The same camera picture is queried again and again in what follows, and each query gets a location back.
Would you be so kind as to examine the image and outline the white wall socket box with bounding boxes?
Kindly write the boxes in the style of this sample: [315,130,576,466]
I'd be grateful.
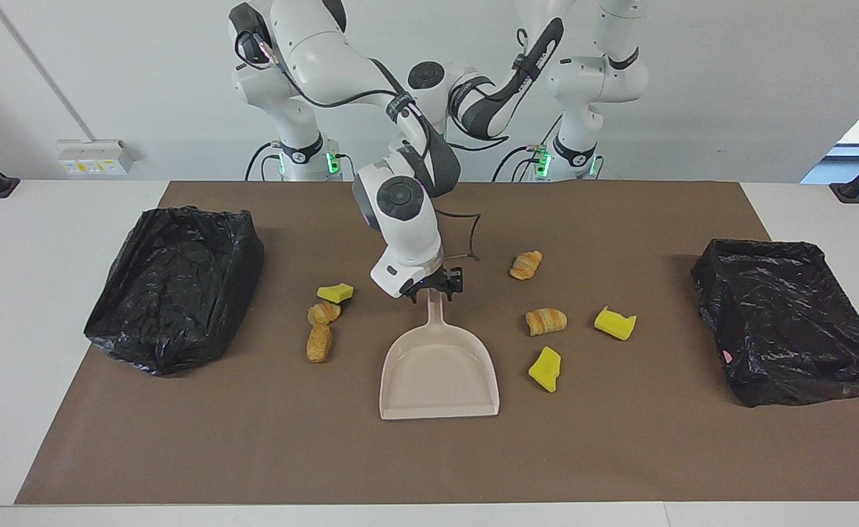
[57,139,135,176]

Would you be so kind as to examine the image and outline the brown table mat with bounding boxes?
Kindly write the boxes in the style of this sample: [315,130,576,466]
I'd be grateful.
[15,182,859,506]

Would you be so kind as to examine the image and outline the black bag lined bin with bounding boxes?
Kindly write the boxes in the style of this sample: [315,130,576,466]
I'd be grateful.
[83,206,265,378]

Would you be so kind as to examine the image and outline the beige plastic dustpan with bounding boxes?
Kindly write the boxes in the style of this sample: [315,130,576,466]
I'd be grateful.
[379,291,500,421]

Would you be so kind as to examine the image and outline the black bag bin pink spot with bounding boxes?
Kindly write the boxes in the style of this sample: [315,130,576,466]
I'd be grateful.
[691,238,859,408]

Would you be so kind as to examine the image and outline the long toy bread roll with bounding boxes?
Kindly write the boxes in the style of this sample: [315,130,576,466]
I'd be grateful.
[306,324,333,363]

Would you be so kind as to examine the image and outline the black base power cable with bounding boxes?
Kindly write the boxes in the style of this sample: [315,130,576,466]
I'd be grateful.
[493,145,541,182]
[245,141,283,182]

